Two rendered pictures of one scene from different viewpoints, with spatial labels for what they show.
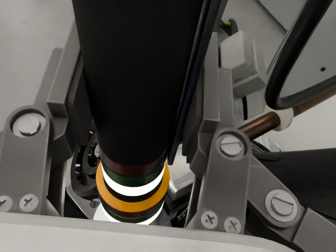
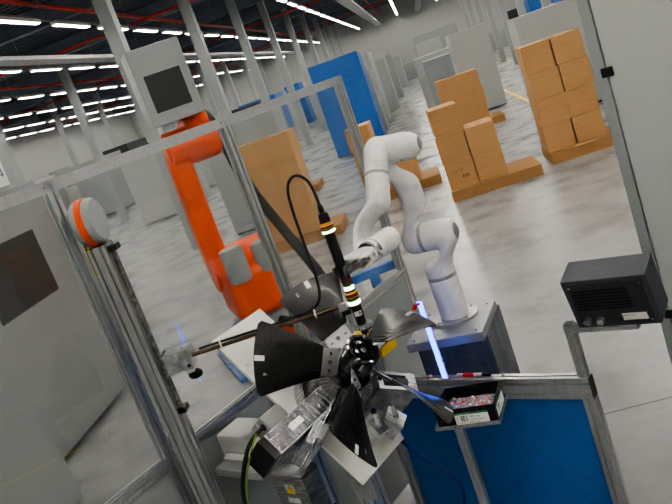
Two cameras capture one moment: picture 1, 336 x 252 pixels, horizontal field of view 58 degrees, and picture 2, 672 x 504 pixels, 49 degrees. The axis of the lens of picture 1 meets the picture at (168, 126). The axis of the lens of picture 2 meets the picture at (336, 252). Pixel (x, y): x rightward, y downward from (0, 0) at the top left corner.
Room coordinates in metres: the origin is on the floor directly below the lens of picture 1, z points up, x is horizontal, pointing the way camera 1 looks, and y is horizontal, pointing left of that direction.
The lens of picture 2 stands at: (1.64, 1.71, 2.05)
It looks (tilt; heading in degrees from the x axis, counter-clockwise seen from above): 13 degrees down; 227
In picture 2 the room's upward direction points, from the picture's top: 20 degrees counter-clockwise
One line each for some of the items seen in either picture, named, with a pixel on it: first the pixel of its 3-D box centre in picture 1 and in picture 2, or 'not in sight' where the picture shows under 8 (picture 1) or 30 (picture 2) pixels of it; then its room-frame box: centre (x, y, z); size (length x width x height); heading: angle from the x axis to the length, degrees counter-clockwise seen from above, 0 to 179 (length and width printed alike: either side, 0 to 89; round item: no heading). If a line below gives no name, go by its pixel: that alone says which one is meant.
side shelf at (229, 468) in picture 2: not in sight; (268, 446); (0.24, -0.52, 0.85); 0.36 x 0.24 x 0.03; 6
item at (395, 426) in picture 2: not in sight; (390, 423); (0.10, 0.02, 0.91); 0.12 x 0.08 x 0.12; 96
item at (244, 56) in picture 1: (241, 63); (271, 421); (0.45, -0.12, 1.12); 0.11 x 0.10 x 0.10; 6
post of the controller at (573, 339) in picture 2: not in sight; (576, 349); (-0.35, 0.50, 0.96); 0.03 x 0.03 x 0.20; 6
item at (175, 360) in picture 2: not in sight; (178, 359); (0.48, -0.46, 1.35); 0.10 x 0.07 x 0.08; 131
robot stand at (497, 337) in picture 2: not in sight; (490, 421); (-0.60, -0.15, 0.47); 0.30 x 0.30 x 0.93; 21
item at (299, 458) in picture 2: not in sight; (310, 445); (0.42, -0.02, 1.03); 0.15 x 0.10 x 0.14; 96
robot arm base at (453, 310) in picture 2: not in sight; (449, 296); (-0.60, -0.15, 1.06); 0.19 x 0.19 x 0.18
